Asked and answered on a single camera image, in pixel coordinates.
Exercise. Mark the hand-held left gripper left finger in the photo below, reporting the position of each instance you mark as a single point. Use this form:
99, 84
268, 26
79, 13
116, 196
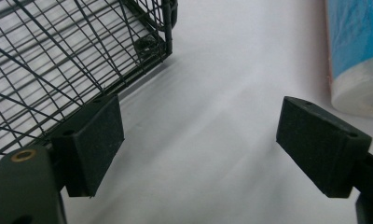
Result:
91, 146

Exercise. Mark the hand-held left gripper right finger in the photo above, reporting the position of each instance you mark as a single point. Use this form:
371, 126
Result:
318, 146

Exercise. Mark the blue and white plastic packet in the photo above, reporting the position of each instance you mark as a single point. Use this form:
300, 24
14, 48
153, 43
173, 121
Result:
355, 53

